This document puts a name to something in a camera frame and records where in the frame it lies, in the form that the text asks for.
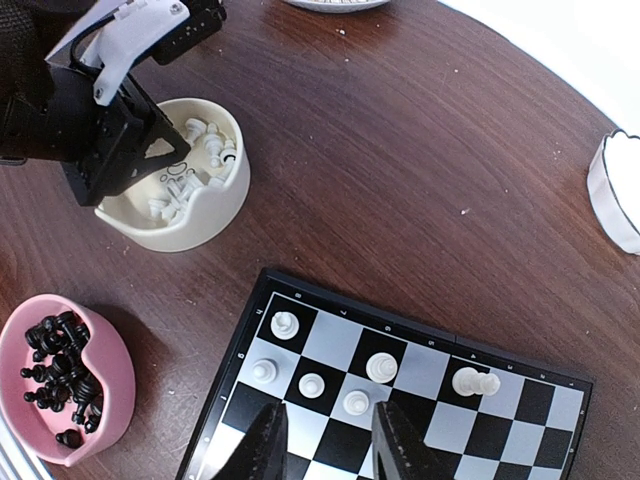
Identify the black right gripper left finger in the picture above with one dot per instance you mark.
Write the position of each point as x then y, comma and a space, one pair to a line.
262, 453

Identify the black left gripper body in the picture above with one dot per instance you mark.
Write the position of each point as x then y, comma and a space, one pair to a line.
128, 136

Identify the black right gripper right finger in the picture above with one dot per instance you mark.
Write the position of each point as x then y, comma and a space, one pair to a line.
397, 450

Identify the white rook corner piece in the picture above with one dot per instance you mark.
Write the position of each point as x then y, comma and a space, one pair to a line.
284, 325

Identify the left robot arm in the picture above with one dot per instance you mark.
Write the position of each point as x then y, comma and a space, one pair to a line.
68, 94

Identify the white chess pieces pile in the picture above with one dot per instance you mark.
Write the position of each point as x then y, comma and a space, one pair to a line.
210, 161

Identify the black chess pieces pile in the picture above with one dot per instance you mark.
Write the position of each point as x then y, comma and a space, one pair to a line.
58, 342

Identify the black and white chessboard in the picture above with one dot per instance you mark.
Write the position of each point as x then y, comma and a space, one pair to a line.
530, 429

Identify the cream bowl with spout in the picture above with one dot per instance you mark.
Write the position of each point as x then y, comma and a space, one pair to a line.
211, 209

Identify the pink bowl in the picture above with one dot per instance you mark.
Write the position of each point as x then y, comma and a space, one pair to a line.
54, 437

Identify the patterned saucer plate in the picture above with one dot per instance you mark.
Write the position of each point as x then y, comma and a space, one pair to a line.
337, 6

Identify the white scalloped bowl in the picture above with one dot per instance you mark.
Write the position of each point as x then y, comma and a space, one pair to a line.
613, 189

